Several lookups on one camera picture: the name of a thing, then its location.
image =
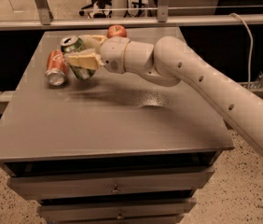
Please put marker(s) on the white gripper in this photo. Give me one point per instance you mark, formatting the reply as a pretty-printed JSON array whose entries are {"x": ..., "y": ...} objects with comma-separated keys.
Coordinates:
[{"x": 113, "y": 54}]

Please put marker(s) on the green soda can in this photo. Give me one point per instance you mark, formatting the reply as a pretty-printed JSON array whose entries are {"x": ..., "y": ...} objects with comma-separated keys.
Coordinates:
[{"x": 70, "y": 44}]

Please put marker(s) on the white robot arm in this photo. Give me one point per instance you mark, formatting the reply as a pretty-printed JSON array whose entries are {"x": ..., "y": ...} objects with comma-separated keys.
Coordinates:
[{"x": 166, "y": 63}]

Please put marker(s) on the red coke can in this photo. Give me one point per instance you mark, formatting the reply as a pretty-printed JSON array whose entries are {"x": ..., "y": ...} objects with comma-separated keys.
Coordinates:
[{"x": 57, "y": 69}]

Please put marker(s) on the red apple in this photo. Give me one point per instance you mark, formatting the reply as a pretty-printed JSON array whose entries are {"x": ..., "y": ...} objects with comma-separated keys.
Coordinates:
[{"x": 116, "y": 30}]

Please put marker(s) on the black office chair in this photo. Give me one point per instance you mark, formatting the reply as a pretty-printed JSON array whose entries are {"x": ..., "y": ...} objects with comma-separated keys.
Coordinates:
[{"x": 99, "y": 0}]

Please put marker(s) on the grey drawer cabinet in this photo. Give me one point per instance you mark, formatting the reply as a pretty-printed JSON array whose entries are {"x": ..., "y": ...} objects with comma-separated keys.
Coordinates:
[{"x": 67, "y": 148}]

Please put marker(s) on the top drawer knob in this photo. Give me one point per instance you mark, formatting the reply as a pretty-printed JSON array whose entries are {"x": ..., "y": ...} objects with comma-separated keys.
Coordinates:
[{"x": 115, "y": 190}]

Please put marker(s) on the drawer knob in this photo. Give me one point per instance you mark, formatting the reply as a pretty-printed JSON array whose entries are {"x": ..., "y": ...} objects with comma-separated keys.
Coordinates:
[
  {"x": 120, "y": 216},
  {"x": 115, "y": 190}
]

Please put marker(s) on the metal railing frame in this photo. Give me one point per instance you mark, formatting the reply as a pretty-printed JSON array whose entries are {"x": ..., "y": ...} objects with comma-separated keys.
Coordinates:
[{"x": 73, "y": 14}]

